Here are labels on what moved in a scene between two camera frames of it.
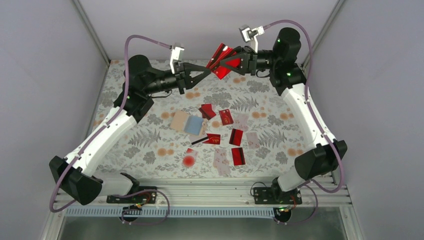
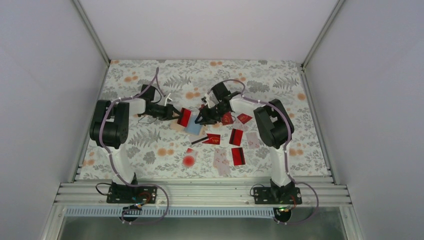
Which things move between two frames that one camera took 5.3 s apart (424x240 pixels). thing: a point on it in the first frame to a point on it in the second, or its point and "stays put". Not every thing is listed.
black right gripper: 248,59 to 207,117
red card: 222,52 to 183,117
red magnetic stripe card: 236,137 stays put
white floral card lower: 221,162 stays put
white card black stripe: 195,139 stays put
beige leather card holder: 191,125 stays put
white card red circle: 189,158 stays put
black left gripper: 183,75 to 168,113
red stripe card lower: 238,156 stays put
